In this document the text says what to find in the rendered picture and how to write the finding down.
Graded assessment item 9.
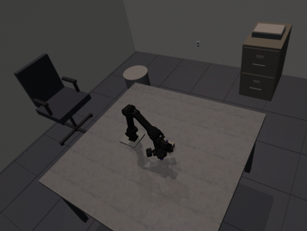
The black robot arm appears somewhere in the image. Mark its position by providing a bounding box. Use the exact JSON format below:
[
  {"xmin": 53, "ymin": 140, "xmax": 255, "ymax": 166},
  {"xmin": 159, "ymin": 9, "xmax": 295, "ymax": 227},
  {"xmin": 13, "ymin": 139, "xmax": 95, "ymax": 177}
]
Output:
[{"xmin": 122, "ymin": 104, "xmax": 171, "ymax": 159}]

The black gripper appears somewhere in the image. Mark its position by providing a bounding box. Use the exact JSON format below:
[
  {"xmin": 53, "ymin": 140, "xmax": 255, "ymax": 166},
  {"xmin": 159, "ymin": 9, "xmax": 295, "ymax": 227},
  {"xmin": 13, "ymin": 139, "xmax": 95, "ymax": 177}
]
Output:
[{"xmin": 146, "ymin": 144, "xmax": 173, "ymax": 157}]

